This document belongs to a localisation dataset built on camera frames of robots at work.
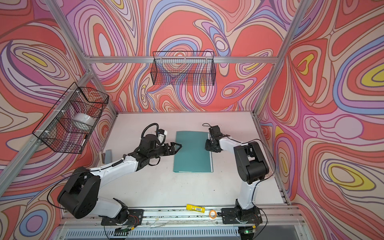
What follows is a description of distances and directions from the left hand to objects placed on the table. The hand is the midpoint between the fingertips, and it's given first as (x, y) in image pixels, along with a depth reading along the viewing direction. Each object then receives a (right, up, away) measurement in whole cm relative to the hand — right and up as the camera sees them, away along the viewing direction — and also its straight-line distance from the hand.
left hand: (178, 146), depth 84 cm
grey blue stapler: (-45, -8, +6) cm, 46 cm away
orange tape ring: (+20, -33, -9) cm, 40 cm away
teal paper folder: (+8, -9, +12) cm, 17 cm away
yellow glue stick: (+13, -31, -10) cm, 35 cm away
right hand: (+20, -5, +15) cm, 25 cm away
